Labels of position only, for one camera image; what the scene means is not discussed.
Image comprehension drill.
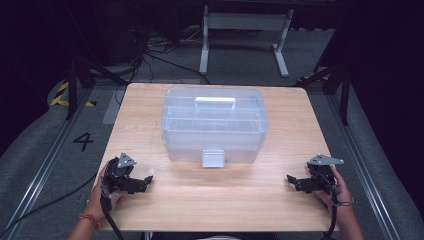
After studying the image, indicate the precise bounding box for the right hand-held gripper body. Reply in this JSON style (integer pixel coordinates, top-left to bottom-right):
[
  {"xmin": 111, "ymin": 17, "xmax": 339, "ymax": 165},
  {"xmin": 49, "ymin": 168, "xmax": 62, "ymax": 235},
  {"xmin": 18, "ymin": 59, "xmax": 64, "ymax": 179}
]
[{"xmin": 306, "ymin": 153, "xmax": 345, "ymax": 194}]

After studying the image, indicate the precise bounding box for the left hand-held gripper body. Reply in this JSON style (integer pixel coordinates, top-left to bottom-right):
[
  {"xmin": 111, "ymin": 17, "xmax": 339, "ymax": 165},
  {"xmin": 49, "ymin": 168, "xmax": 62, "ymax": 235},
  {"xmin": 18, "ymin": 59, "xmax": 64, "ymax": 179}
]
[{"xmin": 100, "ymin": 152, "xmax": 138, "ymax": 195}]

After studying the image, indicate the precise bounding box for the clear plastic storage box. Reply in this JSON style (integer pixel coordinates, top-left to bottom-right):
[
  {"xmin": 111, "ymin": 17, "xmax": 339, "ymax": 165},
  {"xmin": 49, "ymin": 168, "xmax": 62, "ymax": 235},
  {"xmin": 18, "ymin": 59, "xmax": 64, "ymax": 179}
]
[{"xmin": 160, "ymin": 85, "xmax": 270, "ymax": 169}]

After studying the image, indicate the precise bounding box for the person's right hand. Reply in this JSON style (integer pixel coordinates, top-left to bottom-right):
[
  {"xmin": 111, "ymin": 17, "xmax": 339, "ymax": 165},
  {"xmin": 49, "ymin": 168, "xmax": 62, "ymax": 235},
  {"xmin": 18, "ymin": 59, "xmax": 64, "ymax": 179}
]
[{"xmin": 314, "ymin": 165, "xmax": 355, "ymax": 218}]

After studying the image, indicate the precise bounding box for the person's left hand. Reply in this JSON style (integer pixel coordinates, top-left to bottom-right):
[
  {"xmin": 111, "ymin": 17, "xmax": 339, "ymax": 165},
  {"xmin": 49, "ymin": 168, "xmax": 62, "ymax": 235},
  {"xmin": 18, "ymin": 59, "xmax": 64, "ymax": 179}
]
[{"xmin": 84, "ymin": 161, "xmax": 124, "ymax": 223}]

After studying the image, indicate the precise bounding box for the black tripod stand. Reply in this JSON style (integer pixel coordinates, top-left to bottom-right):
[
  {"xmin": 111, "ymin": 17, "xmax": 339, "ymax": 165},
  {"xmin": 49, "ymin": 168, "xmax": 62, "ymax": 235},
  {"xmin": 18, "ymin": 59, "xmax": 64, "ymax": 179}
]
[
  {"xmin": 297, "ymin": 61, "xmax": 352, "ymax": 127},
  {"xmin": 64, "ymin": 54, "xmax": 130, "ymax": 121}
]

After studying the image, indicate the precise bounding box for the yellow black floor tape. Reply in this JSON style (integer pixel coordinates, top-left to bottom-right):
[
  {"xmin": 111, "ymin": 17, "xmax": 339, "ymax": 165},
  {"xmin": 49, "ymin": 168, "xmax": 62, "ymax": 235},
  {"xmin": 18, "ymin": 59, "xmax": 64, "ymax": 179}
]
[{"xmin": 49, "ymin": 81, "xmax": 98, "ymax": 108}]

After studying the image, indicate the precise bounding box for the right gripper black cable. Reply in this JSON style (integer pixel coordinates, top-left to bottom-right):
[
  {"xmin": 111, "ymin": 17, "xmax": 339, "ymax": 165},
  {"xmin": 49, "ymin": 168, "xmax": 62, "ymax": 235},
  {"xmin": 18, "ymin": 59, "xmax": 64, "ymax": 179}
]
[{"xmin": 320, "ymin": 186, "xmax": 339, "ymax": 240}]

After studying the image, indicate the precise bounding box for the orange bracelet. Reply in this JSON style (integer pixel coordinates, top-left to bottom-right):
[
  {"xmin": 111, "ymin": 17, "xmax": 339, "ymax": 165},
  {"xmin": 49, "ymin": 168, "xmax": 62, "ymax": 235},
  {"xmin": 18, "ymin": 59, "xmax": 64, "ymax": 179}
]
[{"xmin": 78, "ymin": 213, "xmax": 102, "ymax": 231}]

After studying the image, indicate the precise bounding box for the long black floor cable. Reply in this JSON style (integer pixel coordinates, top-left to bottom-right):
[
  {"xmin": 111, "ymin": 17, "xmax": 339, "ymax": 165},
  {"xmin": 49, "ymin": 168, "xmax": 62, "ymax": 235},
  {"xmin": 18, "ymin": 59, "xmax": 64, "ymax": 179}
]
[{"xmin": 0, "ymin": 173, "xmax": 99, "ymax": 238}]

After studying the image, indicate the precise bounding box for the bundle of black floor cables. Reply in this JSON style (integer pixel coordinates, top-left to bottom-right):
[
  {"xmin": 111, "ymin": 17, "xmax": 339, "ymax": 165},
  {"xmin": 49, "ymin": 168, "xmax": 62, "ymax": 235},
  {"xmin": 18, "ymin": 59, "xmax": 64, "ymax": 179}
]
[{"xmin": 128, "ymin": 28, "xmax": 212, "ymax": 85}]

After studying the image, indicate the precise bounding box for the grey metal stand frame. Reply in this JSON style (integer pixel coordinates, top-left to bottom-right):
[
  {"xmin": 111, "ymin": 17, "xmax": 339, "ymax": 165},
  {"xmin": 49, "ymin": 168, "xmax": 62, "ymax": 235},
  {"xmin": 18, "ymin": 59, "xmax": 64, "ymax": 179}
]
[{"xmin": 198, "ymin": 4, "xmax": 295, "ymax": 79}]

